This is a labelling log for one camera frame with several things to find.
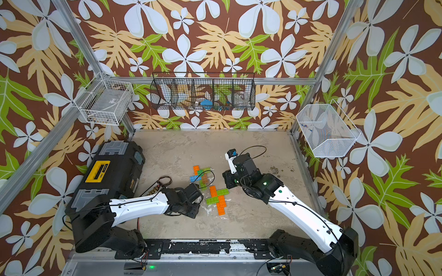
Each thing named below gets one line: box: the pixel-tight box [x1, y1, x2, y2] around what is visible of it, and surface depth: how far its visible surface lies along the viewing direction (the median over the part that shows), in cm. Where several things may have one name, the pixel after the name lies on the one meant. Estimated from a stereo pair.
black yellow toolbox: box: [65, 140, 146, 215], surface depth 82 cm
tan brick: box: [201, 173, 209, 184], surface depth 97 cm
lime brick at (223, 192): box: [216, 188, 230, 197], surface depth 92 cm
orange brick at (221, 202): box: [218, 195, 227, 208], surface depth 88 cm
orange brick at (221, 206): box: [216, 201, 227, 216], surface depth 88 cm
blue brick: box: [189, 175, 203, 183], surface depth 97 cm
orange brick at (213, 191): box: [209, 185, 218, 198], surface depth 92 cm
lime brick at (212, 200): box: [206, 196, 220, 206], surface depth 89 cm
